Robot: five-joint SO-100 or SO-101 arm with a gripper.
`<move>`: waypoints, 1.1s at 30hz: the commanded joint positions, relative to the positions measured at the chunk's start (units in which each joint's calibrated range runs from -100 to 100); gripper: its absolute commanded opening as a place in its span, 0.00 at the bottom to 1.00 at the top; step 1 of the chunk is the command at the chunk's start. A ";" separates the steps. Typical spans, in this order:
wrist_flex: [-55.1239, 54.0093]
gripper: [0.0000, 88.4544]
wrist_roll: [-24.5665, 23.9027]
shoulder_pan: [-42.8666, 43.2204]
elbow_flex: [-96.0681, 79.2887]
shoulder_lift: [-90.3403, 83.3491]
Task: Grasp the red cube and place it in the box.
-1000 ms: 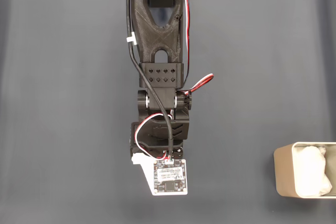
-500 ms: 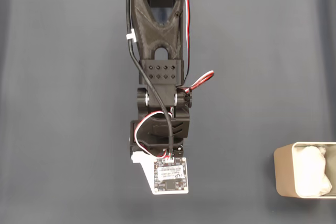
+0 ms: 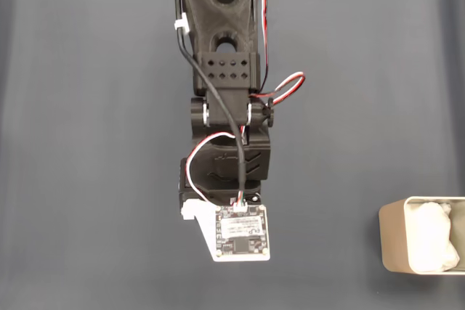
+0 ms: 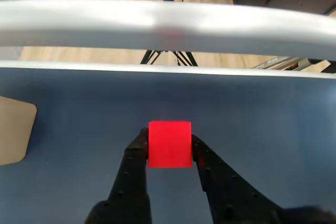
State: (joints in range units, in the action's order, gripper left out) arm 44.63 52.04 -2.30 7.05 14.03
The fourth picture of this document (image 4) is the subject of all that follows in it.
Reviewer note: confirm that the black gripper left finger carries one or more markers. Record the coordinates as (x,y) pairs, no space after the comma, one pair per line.
(131,182)

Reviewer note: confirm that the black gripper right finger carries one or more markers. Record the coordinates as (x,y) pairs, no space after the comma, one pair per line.
(231,197)

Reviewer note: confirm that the red cube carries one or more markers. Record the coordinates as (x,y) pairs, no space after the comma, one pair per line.
(170,145)

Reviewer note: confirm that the beige metal box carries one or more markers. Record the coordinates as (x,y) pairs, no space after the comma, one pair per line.
(14,132)

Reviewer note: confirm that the grey-blue table mat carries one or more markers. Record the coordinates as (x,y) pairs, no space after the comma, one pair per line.
(262,116)

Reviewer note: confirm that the grey device with label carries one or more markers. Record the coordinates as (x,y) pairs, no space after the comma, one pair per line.
(278,62)

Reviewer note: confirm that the grey metal rail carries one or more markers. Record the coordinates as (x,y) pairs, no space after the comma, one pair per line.
(105,24)

